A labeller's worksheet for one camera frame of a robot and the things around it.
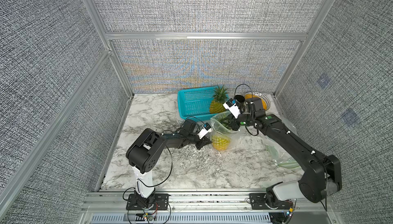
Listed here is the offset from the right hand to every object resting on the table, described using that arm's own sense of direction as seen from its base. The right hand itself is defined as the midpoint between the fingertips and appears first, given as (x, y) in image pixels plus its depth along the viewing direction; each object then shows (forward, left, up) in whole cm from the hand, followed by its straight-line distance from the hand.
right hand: (223, 115), depth 79 cm
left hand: (-5, +5, -18) cm, 20 cm away
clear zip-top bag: (-11, -5, -2) cm, 12 cm away
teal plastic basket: (+27, +15, -23) cm, 38 cm away
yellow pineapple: (+15, 0, -2) cm, 16 cm away
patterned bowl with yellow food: (+34, -32, -21) cm, 51 cm away
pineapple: (-9, 0, -12) cm, 15 cm away
